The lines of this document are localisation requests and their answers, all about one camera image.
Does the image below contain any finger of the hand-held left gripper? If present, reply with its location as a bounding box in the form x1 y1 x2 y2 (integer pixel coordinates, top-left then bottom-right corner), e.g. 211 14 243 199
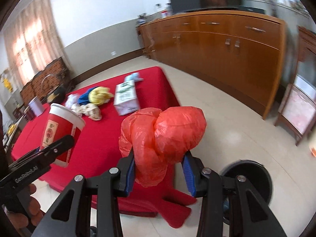
10 135 75 171

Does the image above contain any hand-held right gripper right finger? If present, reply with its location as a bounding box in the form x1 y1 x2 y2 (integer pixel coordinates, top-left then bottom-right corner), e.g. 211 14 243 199
182 150 288 237

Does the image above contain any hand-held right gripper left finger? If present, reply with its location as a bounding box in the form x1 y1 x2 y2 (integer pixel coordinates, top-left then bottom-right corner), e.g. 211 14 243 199
32 149 136 237

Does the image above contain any red paper cup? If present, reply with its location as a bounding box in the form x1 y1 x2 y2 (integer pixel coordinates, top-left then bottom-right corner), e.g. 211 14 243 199
41 103 86 168

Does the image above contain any orange plastic bag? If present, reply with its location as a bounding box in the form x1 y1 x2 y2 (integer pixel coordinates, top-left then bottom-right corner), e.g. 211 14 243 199
118 106 207 187

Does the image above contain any white paper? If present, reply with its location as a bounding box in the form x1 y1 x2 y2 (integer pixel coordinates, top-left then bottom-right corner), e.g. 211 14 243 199
65 94 81 108

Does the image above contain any beige paper towel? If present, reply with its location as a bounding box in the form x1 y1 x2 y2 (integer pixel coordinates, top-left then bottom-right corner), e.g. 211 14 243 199
71 103 102 121

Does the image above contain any black trash bin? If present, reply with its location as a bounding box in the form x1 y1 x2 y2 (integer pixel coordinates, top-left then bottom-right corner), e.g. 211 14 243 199
220 160 273 228

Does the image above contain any white green milk carton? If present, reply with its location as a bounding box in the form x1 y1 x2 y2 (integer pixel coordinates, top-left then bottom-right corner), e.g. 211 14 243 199
114 80 141 116

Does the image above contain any person's left hand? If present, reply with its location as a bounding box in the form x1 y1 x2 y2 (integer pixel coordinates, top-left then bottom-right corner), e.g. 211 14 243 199
5 184 46 230

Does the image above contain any purple cup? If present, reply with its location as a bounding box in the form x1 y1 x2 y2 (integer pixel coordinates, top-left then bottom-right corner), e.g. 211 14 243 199
29 96 43 116

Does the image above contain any red tablecloth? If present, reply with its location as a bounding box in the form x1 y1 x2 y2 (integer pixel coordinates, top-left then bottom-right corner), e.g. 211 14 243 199
11 66 198 229

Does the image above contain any blue cloth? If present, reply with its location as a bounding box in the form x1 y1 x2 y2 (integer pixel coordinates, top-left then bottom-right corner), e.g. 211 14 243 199
78 87 99 105

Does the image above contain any yellow cloth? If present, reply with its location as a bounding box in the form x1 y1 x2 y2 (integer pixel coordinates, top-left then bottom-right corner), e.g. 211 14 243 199
89 86 114 105

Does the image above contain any carved wooden bench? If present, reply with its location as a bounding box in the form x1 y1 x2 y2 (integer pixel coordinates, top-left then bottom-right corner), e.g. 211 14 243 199
20 57 76 104

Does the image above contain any patterned curtain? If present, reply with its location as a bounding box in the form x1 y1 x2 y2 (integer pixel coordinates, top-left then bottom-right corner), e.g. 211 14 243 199
4 0 72 87

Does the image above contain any wooden sideboard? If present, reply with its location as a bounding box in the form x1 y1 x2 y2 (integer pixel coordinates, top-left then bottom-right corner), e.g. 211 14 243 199
136 12 287 120

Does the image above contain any white board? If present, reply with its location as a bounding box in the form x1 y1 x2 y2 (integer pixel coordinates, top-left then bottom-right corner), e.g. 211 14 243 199
294 75 316 90

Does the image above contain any carved wooden stand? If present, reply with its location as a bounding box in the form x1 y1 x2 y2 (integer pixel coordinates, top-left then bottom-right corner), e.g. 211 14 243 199
274 26 316 146

